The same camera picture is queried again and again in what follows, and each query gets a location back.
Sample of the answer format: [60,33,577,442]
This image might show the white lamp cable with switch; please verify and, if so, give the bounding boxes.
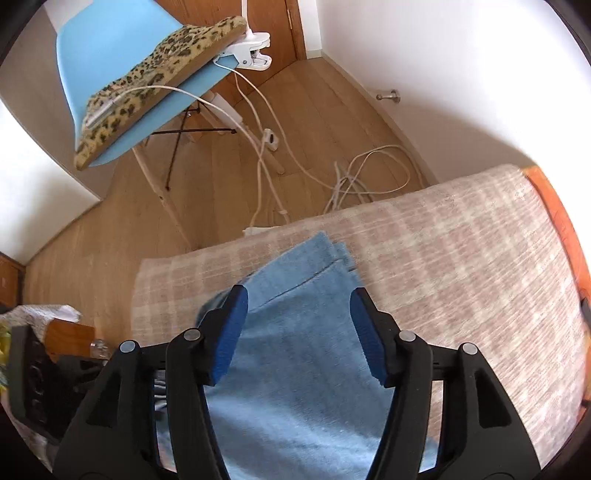
[233,68,289,227]

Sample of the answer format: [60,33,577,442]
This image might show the wooden door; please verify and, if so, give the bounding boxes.
[168,0,308,64]

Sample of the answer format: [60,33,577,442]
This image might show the leopard print cushion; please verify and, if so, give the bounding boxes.
[74,15,247,171]

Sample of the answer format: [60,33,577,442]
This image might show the white charging cable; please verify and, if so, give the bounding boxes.
[108,82,289,217]

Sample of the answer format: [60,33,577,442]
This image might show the beige plaid blanket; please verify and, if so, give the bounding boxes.
[131,164,588,480]

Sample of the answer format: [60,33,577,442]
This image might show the wooden cabinet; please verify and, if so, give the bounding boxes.
[0,251,25,308]

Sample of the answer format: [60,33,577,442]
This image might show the small wooden box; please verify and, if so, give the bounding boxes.
[45,320,96,360]

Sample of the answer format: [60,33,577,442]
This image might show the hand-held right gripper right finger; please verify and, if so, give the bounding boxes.
[349,287,544,480]

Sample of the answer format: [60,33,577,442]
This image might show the tangled white cable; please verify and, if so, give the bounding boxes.
[322,144,424,214]

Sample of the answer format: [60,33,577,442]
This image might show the light blue chair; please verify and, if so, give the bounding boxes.
[55,0,287,247]

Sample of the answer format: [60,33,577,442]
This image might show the silver phone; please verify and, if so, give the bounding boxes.
[82,95,116,129]

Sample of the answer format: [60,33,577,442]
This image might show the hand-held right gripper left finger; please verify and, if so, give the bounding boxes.
[53,285,250,480]

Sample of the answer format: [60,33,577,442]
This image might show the black case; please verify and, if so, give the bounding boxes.
[8,323,108,445]

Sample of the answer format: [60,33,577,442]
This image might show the white clamp lamp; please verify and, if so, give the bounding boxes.
[212,0,272,71]

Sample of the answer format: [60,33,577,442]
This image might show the white knitted cloth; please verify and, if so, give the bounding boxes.
[0,303,82,339]

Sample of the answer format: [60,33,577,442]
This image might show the orange bed sheet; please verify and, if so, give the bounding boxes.
[522,166,591,315]

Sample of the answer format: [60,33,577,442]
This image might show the light blue denim pants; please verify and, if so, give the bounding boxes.
[154,231,439,480]

